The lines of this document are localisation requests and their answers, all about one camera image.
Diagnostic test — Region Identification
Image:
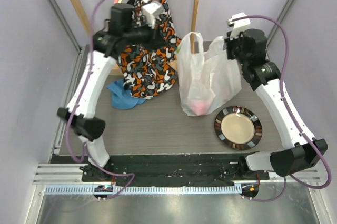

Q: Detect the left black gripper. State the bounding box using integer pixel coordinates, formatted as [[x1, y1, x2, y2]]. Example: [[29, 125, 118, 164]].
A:
[[124, 17, 170, 53]]

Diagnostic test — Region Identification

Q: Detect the white plastic bag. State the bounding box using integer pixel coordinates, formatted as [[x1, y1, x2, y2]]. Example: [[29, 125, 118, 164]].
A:
[[176, 32, 242, 117]]

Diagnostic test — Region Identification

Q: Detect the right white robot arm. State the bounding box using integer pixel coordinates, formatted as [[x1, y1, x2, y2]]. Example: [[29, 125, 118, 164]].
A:
[[224, 28, 328, 179]]

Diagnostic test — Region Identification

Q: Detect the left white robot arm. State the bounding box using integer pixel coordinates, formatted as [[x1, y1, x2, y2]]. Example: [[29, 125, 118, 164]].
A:
[[57, 1, 165, 181]]

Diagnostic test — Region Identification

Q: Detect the wooden hanger rack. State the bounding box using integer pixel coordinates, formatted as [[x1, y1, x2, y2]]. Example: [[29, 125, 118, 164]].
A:
[[55, 0, 203, 76]]

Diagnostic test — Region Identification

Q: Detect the camouflage patterned cloth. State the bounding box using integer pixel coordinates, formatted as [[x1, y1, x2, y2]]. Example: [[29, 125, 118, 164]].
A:
[[117, 0, 181, 99]]

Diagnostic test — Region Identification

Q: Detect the blue cloth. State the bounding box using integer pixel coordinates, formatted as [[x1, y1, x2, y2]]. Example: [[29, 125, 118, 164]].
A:
[[106, 79, 146, 110]]

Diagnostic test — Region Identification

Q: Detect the striped rim ceramic plate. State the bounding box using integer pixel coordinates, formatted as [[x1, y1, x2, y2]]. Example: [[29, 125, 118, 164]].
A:
[[214, 106, 263, 150]]

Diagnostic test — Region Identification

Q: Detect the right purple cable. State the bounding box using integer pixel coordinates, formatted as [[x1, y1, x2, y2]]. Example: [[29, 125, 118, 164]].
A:
[[236, 15, 331, 202]]

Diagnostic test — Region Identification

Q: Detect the purple cable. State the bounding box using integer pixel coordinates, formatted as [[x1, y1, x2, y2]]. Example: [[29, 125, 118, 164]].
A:
[[65, 0, 148, 200], [236, 15, 331, 202]]

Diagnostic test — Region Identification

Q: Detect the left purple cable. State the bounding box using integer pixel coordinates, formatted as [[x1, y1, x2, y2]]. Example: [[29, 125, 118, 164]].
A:
[[65, 0, 148, 200]]

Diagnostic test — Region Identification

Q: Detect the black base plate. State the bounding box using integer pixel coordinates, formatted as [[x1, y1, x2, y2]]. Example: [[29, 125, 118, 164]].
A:
[[51, 152, 271, 187]]

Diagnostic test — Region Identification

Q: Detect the white slotted cable duct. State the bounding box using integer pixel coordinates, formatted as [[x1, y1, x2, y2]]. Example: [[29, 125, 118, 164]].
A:
[[45, 184, 242, 195]]

